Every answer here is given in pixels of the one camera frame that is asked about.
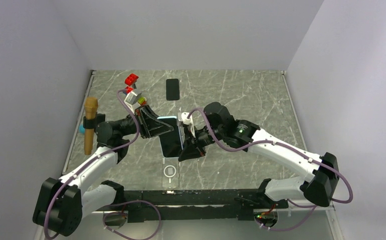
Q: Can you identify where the brown toy microphone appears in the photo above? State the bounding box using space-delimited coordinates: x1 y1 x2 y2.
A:
84 96 98 155

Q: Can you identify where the colourful toy brick car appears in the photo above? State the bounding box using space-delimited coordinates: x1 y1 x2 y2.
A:
123 73 147 105

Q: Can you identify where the purple cable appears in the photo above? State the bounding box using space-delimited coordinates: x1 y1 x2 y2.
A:
43 88 162 240
186 107 354 232

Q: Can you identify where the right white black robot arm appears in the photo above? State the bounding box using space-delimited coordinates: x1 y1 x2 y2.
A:
178 102 340 208

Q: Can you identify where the blue marker pen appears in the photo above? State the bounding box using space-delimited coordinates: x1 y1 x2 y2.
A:
78 125 85 134

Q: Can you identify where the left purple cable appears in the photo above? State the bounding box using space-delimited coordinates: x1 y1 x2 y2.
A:
43 88 162 240

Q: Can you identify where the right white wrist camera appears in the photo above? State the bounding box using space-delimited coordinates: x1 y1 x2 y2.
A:
177 112 194 128

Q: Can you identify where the clear magsafe phone case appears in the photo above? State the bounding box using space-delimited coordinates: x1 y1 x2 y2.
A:
161 157 180 190

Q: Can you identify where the phone with blue case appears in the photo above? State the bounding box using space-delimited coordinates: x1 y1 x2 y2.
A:
158 116 183 158

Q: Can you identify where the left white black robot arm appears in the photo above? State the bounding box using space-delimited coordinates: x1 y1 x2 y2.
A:
33 98 175 240

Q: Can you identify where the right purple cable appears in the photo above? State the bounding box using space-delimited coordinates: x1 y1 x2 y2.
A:
186 107 354 232

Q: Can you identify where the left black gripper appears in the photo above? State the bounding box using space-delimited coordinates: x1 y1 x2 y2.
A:
119 105 177 139

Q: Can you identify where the black phone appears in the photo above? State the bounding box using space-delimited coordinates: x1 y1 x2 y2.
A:
166 78 180 101

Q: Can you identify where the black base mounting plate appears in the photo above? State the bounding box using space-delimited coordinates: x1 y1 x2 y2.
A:
100 189 288 223

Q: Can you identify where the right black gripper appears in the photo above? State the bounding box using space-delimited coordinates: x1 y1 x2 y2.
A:
177 125 224 160

